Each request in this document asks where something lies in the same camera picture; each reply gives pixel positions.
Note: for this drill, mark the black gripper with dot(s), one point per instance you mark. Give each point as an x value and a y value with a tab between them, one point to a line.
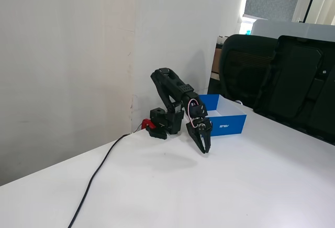
201	132

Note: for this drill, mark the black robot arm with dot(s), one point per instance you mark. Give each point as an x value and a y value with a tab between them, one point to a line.
170	84

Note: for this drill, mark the blue white cardboard box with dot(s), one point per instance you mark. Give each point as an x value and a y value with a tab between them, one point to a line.
225	126

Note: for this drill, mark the brown cardboard box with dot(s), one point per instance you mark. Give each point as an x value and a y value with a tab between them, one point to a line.
216	60

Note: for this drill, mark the small white round object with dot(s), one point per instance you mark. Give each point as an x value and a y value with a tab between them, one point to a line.
238	102

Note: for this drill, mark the red clamp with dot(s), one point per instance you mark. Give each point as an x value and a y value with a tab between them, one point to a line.
146	123

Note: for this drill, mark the black office chair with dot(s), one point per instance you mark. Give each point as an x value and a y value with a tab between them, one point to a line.
243	66

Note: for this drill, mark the black plastic tray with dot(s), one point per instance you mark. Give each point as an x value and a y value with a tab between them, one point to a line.
295	89

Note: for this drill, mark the white translucent storage container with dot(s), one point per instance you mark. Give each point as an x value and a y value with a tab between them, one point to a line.
288	29

